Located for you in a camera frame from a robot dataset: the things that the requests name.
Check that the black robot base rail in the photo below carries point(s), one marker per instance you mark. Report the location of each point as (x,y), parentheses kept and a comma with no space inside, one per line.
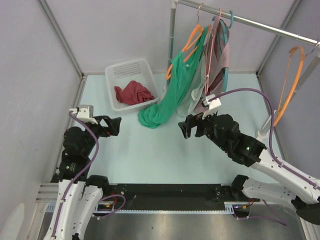
(152,198)

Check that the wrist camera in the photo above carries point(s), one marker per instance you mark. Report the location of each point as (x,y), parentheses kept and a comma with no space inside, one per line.
(212,104)
(84,113)

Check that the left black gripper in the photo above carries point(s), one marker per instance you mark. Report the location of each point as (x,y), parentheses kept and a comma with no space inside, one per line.
(113,125)

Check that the teal hanger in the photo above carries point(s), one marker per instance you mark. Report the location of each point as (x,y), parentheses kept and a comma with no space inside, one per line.
(222,53)

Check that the metal clothes rack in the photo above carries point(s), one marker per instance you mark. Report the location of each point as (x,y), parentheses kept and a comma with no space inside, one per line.
(262,133)

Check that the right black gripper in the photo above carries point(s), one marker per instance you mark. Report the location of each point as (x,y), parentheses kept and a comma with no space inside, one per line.
(191,121)

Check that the orange hanger with green shirt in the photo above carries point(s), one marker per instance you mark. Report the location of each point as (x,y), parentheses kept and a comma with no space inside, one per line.
(192,40)

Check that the green hanging shirt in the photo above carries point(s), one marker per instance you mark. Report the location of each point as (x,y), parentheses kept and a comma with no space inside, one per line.
(181,74)

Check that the pink hanger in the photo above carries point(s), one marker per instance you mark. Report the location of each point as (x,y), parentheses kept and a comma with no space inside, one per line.
(209,51)

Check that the white plastic basket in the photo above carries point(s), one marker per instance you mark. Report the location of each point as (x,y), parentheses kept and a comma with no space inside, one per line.
(120,74)

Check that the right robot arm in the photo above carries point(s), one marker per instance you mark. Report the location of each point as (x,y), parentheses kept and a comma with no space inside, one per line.
(294,189)

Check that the white hanging garment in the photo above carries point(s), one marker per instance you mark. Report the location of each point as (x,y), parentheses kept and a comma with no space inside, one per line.
(194,92)

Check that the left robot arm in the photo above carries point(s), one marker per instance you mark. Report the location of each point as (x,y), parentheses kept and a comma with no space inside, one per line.
(79,194)

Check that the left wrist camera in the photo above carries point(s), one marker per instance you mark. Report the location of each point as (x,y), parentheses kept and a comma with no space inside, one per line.
(84,113)

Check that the mauve hanging garment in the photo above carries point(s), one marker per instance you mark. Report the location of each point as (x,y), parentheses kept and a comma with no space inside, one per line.
(212,75)

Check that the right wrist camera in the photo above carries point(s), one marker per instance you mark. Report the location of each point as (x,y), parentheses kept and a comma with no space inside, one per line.
(212,104)

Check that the red tank top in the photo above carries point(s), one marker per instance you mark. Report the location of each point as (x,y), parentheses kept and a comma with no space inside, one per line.
(134,93)

